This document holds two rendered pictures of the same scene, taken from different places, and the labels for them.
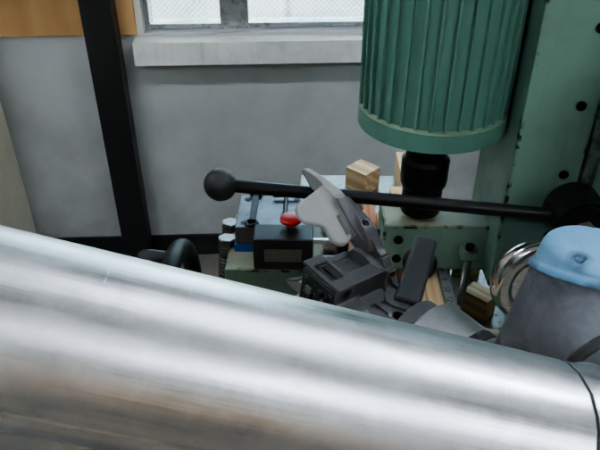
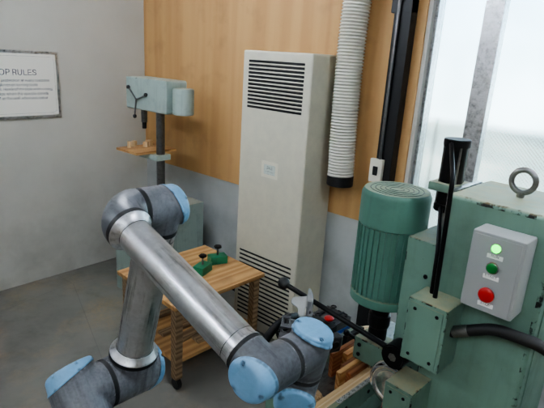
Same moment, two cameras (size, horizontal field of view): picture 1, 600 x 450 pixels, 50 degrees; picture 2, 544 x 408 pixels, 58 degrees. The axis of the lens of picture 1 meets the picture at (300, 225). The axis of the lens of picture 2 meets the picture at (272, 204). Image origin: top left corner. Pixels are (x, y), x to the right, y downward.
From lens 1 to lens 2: 0.88 m
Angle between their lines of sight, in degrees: 42
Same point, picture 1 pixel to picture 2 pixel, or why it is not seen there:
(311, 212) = (296, 301)
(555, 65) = (409, 286)
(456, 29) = (370, 257)
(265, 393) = (181, 289)
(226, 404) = (175, 288)
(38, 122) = (337, 259)
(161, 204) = not seen: hidden behind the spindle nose
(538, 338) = not seen: hidden behind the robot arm
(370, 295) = not seen: hidden behind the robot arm
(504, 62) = (392, 278)
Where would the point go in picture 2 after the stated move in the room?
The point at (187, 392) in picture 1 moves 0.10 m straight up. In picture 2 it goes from (172, 282) to (172, 239)
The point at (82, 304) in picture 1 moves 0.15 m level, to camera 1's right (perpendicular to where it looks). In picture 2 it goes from (167, 261) to (210, 286)
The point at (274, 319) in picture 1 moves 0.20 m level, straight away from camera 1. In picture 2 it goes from (193, 280) to (257, 255)
